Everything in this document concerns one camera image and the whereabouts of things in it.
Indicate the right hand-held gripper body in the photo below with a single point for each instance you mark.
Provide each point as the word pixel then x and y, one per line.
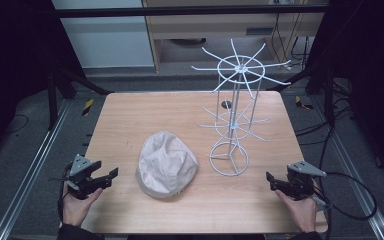
pixel 300 185

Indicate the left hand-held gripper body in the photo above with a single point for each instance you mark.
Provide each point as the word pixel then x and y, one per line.
pixel 79 181

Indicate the beige cloth hat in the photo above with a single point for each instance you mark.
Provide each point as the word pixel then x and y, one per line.
pixel 166 165

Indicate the person's right hand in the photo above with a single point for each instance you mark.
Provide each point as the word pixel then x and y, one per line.
pixel 301 211

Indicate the person's left hand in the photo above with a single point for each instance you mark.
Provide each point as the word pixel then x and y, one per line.
pixel 76 210

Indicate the person's right dark sleeve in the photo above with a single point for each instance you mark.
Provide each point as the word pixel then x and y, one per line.
pixel 308 236

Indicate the person's dark sleeve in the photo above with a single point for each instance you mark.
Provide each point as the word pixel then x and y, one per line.
pixel 308 236
pixel 75 234

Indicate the person's left dark sleeve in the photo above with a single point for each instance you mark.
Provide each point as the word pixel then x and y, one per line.
pixel 75 234

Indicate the black yellow striped tape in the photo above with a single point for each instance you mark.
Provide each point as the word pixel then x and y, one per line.
pixel 87 107
pixel 301 102

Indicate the black metal stand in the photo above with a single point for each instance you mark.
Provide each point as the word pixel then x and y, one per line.
pixel 52 103
pixel 328 100

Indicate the black round table grommet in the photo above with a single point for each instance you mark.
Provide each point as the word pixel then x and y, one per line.
pixel 226 104

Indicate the black curtain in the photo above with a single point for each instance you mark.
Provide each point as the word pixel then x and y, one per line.
pixel 13 66
pixel 373 66

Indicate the white cabinet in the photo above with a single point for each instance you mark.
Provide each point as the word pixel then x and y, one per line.
pixel 106 36

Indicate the light wooden desk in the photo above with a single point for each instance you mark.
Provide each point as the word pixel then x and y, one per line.
pixel 213 28

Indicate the aluminium floor rail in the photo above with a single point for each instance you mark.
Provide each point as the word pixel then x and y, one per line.
pixel 30 173
pixel 341 150

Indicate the black horizontal frame bar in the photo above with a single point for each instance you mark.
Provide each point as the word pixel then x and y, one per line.
pixel 180 12

